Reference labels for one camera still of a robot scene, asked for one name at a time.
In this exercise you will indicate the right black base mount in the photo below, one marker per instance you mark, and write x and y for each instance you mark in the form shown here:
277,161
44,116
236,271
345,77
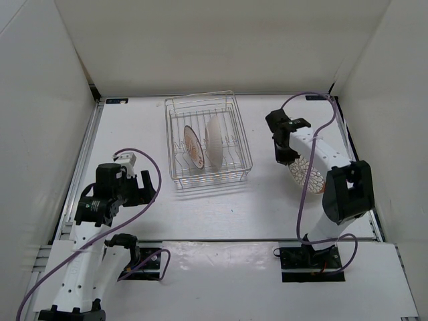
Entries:
298,265

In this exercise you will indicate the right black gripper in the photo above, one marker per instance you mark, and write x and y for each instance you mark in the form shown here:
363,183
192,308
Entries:
285,159

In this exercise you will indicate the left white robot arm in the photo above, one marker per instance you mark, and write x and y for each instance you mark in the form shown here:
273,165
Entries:
100,253

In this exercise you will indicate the orange patterned plate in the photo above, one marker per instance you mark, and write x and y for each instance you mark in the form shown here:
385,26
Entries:
193,147

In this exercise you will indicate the floral patterned bowl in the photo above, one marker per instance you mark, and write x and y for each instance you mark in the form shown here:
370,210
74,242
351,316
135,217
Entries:
312,182

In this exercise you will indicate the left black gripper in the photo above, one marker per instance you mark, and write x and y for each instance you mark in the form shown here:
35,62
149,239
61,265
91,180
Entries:
142,195

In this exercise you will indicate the right blue corner label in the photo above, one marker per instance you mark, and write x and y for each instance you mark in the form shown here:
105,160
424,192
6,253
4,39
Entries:
315,98

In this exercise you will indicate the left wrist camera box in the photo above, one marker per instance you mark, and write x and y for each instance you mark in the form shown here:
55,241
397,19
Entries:
125,159

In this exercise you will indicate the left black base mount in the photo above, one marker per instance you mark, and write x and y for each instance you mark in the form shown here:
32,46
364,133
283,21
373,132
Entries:
153,265

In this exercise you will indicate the wire dish rack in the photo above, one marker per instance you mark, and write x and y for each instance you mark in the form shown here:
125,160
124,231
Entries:
195,110

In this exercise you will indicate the blue corner label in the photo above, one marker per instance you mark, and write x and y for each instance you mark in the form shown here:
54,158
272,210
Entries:
315,98
116,101

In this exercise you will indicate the white ribbed bowl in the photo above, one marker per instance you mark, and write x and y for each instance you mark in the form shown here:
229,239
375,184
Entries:
213,141

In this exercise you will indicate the left blue corner label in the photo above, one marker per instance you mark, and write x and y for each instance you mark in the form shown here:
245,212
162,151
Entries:
116,101

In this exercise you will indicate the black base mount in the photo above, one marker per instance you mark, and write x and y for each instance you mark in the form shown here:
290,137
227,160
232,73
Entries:
298,265
153,265

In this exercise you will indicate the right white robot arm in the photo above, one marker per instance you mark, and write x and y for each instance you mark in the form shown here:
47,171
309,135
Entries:
348,192

